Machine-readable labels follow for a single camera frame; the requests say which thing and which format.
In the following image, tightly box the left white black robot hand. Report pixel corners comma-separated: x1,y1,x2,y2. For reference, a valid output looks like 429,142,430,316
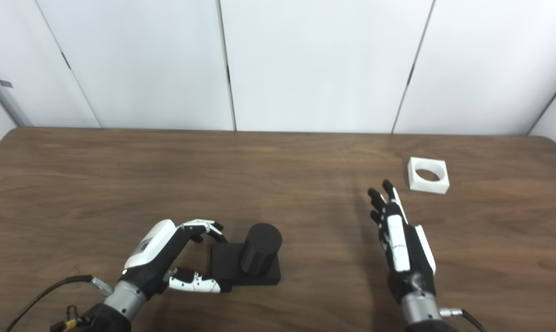
121,219,232,298

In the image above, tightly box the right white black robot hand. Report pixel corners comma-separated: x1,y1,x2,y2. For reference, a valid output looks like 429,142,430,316
367,179,437,305

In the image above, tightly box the white square piece with hole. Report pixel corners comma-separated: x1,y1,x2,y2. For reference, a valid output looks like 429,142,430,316
408,157,450,195

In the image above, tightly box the black peg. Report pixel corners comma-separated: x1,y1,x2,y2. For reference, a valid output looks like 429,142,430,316
211,223,283,286

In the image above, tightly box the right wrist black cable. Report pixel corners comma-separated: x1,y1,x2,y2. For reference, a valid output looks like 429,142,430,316
439,308,487,332

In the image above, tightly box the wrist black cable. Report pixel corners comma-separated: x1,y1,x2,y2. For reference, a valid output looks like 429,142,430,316
5,275,113,332
439,308,487,332

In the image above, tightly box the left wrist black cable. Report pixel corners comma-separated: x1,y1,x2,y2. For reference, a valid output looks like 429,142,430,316
5,275,113,332

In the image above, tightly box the grey wall corner post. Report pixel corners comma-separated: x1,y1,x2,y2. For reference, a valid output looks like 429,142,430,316
0,55,32,127

